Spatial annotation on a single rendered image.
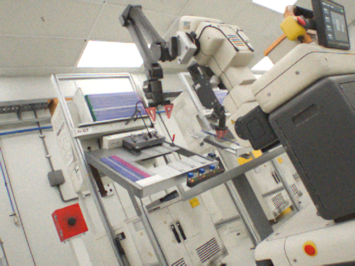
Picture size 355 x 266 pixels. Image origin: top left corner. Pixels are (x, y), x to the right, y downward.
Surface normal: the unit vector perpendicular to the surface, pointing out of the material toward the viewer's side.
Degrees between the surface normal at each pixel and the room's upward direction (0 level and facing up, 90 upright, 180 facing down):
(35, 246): 90
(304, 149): 90
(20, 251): 90
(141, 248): 90
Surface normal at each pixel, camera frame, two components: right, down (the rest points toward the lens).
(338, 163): -0.76, 0.18
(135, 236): 0.55, -0.46
